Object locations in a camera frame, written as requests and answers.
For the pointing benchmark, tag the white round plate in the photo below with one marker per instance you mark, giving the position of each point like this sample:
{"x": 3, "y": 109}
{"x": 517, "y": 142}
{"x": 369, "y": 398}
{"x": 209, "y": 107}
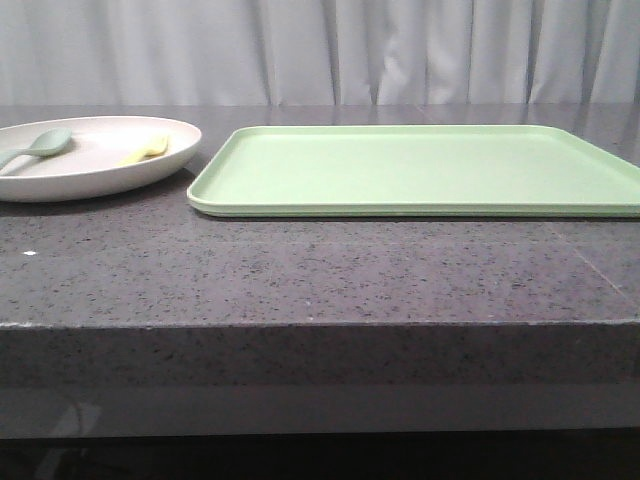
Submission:
{"x": 89, "y": 166}

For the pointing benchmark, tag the yellow plastic fork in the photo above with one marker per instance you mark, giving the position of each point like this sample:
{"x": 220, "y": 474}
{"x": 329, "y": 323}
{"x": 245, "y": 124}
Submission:
{"x": 153, "y": 147}

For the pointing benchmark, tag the light green tray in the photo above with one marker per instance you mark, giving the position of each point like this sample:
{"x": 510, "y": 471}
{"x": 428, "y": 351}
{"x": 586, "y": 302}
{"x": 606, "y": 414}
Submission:
{"x": 414, "y": 170}

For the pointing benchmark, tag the pale green spoon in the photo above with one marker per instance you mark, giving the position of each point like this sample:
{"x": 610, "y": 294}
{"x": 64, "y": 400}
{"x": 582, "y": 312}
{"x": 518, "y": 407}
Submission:
{"x": 47, "y": 144}

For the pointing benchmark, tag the white curtain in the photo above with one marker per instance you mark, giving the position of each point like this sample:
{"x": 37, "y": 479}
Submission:
{"x": 232, "y": 53}

